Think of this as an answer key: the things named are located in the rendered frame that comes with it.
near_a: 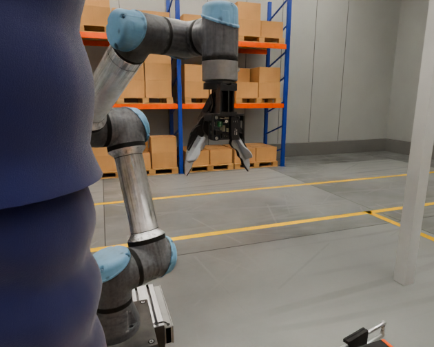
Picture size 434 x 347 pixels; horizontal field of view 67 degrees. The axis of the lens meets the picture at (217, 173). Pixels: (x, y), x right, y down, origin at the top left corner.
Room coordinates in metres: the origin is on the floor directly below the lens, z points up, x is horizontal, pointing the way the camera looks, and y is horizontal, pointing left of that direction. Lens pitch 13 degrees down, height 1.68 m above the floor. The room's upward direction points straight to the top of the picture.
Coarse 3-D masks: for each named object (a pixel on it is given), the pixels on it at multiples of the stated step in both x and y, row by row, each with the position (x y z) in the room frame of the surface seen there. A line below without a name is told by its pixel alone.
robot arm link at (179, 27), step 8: (176, 24) 0.73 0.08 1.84; (184, 24) 0.74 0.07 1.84; (192, 24) 0.73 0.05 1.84; (176, 32) 0.72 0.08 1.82; (184, 32) 0.73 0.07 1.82; (176, 40) 0.72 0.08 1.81; (184, 40) 0.73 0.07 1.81; (176, 48) 0.73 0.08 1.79; (184, 48) 0.74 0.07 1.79; (192, 48) 0.74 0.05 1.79; (176, 56) 0.80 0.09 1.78; (184, 56) 0.77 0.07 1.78; (192, 56) 0.77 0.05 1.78
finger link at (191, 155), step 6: (198, 138) 0.71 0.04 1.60; (204, 138) 0.70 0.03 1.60; (198, 144) 0.70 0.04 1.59; (204, 144) 0.72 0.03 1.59; (192, 150) 0.71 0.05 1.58; (198, 150) 0.68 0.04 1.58; (186, 156) 0.71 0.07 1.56; (192, 156) 0.69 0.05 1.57; (186, 162) 0.71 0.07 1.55; (192, 162) 0.71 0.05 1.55; (186, 168) 0.71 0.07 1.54; (186, 174) 0.71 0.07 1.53
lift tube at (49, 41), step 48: (0, 0) 0.27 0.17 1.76; (48, 0) 0.31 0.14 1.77; (0, 48) 0.26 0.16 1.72; (48, 48) 0.30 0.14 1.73; (0, 96) 0.26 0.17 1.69; (48, 96) 0.29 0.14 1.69; (0, 144) 0.26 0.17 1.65; (48, 144) 0.29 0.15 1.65; (0, 192) 0.25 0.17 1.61; (48, 192) 0.28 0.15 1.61
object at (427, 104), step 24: (432, 0) 2.84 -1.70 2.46; (432, 24) 2.81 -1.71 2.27; (432, 48) 2.79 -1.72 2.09; (432, 72) 2.76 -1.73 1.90; (432, 96) 2.76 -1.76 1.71; (432, 120) 2.77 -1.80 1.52; (432, 144) 2.79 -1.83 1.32; (408, 168) 2.86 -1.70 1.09; (408, 192) 2.83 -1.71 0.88; (408, 216) 2.80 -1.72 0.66; (408, 240) 2.77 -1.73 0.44; (408, 264) 2.76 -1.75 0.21
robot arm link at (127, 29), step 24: (120, 24) 0.64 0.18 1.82; (144, 24) 0.66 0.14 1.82; (168, 24) 0.71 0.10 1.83; (120, 48) 0.66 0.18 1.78; (144, 48) 0.68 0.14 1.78; (168, 48) 0.72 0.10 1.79; (96, 72) 0.76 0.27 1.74; (120, 72) 0.73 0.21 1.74; (96, 96) 0.79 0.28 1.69; (96, 120) 0.85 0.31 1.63; (96, 144) 0.93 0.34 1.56
